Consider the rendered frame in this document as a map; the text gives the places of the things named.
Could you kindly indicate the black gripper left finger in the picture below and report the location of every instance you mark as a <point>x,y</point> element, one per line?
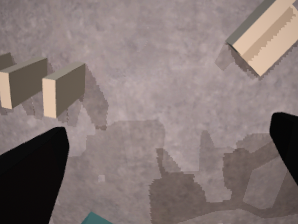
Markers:
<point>30,178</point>

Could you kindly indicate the beige domino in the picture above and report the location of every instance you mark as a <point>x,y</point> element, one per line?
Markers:
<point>271,45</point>
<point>253,27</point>
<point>5,60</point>
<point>21,81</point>
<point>62,88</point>

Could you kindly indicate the teal rectangular block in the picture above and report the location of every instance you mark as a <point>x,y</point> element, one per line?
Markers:
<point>94,219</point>

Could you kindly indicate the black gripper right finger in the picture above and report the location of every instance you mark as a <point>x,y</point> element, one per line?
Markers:
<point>284,133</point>

